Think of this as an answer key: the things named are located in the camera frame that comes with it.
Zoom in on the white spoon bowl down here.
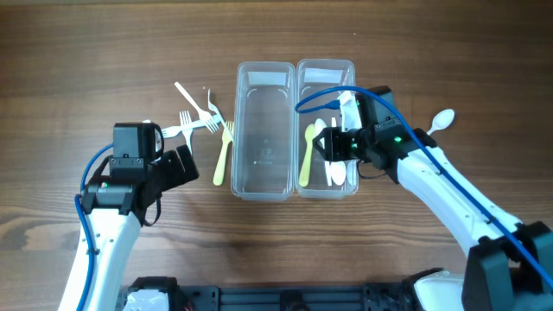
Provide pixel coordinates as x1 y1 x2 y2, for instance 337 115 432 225
329 117 347 187

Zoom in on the white spoon long handle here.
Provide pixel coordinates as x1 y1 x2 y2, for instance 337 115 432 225
315 118 333 187

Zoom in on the yellow plastic spoon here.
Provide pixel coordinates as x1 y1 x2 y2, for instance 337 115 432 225
299 124 315 187

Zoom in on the white spoon large bowl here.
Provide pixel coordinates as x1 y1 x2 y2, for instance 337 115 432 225
427 109 455 136

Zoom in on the white fork long handle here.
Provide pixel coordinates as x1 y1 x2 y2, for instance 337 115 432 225
180 111 194 153

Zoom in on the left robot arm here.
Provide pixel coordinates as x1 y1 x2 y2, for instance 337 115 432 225
58 144 199 310

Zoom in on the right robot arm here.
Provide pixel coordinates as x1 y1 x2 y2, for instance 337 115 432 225
312 126 552 310

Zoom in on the clear right plastic container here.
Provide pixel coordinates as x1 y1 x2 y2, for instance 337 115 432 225
294 59 359 200

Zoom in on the clear plastic container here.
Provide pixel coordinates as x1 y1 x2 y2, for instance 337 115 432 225
231 61 296 201
294 59 359 200

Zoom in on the clear left plastic container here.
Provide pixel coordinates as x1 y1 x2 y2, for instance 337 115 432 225
231 61 296 201

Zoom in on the thick white spoon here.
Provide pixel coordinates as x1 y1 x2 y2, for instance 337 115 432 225
346 160 359 187

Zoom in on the light blue plastic fork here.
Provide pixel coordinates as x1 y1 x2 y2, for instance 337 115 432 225
156 120 206 139

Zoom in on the white fork tines down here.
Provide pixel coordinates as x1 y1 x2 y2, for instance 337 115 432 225
174 82 219 133

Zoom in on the yellow plastic fork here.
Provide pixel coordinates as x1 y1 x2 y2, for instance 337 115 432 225
213 121 234 186

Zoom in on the clear white thin fork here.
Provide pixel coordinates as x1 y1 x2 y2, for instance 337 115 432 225
207 90 233 141

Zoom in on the left blue cable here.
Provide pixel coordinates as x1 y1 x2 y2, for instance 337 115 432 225
73 142 116 311

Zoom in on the blue cable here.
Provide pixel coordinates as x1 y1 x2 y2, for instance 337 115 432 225
73 142 116 311
295 86 553 290

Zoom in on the right blue cable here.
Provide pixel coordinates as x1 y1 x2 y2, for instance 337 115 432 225
295 86 553 290

